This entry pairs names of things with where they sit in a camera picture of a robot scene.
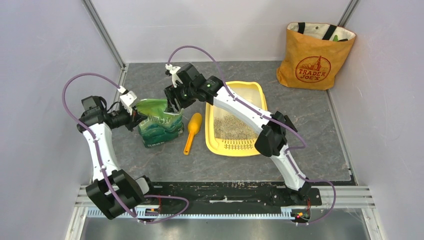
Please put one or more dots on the orange Trader Joe's bag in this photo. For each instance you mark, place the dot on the orange Trader Joe's bag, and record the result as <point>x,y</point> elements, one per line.
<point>314,54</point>

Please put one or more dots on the green litter bag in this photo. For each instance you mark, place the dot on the green litter bag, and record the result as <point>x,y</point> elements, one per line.
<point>160,126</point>

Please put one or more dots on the grey litter pile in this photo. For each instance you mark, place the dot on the grey litter pile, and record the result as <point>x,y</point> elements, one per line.
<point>230,127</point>

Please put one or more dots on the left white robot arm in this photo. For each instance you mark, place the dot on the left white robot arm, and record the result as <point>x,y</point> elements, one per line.
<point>112,190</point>

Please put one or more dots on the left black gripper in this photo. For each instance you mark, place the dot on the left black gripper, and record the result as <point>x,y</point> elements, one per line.
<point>134,119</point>

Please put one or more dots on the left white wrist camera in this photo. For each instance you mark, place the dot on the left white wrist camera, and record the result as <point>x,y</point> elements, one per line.
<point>128,98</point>

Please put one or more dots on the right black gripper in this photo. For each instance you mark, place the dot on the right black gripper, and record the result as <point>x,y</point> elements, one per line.
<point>171,93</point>

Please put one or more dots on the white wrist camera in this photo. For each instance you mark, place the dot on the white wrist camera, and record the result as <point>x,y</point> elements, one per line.
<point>171,70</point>
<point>128,98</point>

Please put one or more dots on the orange litter scoop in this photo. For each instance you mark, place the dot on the orange litter scoop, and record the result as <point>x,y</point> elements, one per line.
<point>194,126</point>

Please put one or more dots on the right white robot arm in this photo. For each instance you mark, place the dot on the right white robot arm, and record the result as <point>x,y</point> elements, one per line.
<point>270,127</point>

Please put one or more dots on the yellow litter box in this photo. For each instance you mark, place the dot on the yellow litter box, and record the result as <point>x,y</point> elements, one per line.
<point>251,92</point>

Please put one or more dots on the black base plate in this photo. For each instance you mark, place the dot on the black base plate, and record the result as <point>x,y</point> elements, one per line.
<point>229,197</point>

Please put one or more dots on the aluminium rail frame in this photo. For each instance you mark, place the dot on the aluminium rail frame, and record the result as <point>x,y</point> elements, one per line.
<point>348,202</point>

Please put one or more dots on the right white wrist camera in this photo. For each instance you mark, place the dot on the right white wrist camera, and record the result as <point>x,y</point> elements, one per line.
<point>171,70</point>

